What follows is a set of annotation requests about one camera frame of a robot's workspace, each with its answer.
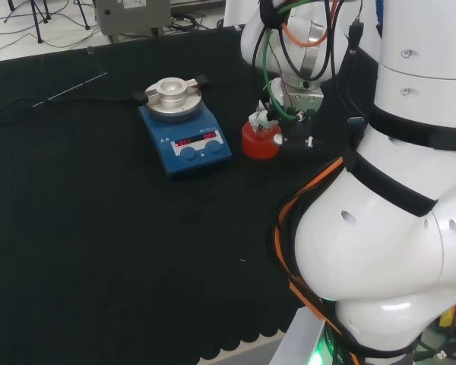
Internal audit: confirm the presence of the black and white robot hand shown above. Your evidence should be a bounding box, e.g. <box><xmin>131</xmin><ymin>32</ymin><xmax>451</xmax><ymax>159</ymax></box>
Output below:
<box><xmin>249</xmin><ymin>78</ymin><xmax>324</xmax><ymax>133</ymax></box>

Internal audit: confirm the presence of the orange cable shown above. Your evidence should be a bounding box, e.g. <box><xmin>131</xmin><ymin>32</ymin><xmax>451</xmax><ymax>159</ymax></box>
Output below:
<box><xmin>273</xmin><ymin>21</ymin><xmax>350</xmax><ymax>324</ymax></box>

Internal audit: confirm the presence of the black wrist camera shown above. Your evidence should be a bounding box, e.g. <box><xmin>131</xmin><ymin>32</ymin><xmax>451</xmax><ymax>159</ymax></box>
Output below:
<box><xmin>273</xmin><ymin>123</ymin><xmax>324</xmax><ymax>150</ymax></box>

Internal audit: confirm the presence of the yellow stop button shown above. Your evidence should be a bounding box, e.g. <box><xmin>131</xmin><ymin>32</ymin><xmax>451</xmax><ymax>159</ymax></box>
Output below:
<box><xmin>439</xmin><ymin>303</ymin><xmax>456</xmax><ymax>335</ymax></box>

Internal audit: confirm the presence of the pale robot mounting platform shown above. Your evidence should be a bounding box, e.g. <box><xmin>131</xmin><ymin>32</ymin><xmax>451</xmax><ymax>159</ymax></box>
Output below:
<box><xmin>271</xmin><ymin>303</ymin><xmax>328</xmax><ymax>365</ymax></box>

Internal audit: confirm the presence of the thin metal rod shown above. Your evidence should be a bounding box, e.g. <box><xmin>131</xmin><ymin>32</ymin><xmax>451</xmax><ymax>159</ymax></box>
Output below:
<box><xmin>32</xmin><ymin>71</ymin><xmax>109</xmax><ymax>108</ymax></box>

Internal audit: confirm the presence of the black tripod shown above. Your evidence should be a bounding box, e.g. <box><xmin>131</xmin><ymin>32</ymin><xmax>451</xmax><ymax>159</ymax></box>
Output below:
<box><xmin>72</xmin><ymin>0</ymin><xmax>93</xmax><ymax>30</ymax></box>
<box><xmin>7</xmin><ymin>0</ymin><xmax>49</xmax><ymax>43</ymax></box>

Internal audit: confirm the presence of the green cable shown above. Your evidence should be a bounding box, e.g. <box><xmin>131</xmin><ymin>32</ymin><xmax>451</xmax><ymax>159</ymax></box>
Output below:
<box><xmin>261</xmin><ymin>0</ymin><xmax>309</xmax><ymax>121</ymax></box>

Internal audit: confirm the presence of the black cable bundle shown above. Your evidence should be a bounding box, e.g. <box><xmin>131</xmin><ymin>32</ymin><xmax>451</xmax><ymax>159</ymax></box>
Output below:
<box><xmin>169</xmin><ymin>11</ymin><xmax>211</xmax><ymax>33</ymax></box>

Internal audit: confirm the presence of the blue-base heater with steel plate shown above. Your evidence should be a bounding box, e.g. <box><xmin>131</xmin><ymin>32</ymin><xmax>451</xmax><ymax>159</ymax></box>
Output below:
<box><xmin>131</xmin><ymin>75</ymin><xmax>233</xmax><ymax>179</ymax></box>

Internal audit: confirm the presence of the black bench cloth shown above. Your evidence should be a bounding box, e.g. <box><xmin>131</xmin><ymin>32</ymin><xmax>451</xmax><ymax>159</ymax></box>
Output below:
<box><xmin>0</xmin><ymin>25</ymin><xmax>381</xmax><ymax>362</ymax></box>

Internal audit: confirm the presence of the grey metal cabinet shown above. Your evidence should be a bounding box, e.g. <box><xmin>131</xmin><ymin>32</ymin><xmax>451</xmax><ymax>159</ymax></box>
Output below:
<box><xmin>93</xmin><ymin>0</ymin><xmax>173</xmax><ymax>43</ymax></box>

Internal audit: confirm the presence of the orange ring flask stand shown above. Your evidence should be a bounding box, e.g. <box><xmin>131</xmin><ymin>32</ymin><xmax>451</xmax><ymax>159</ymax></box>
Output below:
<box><xmin>241</xmin><ymin>121</ymin><xmax>282</xmax><ymax>160</ymax></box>

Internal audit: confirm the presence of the white panel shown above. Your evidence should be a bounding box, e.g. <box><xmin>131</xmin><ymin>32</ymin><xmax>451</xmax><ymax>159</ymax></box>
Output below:
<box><xmin>223</xmin><ymin>0</ymin><xmax>267</xmax><ymax>27</ymax></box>

